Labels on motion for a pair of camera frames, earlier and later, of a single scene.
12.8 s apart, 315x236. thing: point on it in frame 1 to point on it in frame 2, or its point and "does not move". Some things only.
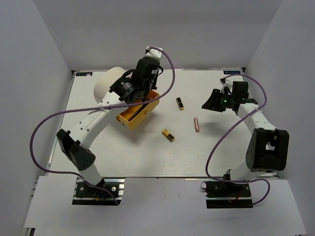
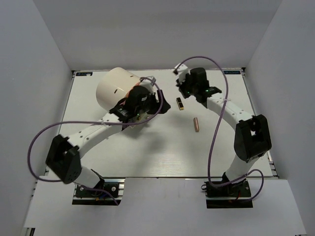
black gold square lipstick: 179,103 does not move
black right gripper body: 226,101 to 186,89
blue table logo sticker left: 83,73 does not move
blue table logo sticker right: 232,72 does not move
